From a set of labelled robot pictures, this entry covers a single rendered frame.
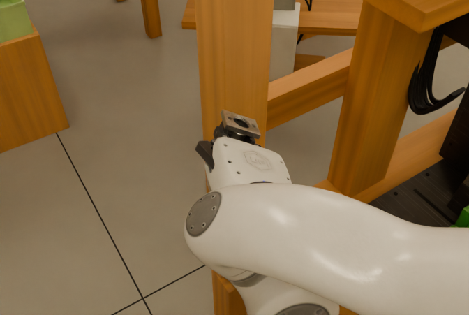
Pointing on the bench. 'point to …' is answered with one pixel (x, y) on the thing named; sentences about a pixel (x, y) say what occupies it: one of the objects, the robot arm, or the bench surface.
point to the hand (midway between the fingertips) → (234, 139)
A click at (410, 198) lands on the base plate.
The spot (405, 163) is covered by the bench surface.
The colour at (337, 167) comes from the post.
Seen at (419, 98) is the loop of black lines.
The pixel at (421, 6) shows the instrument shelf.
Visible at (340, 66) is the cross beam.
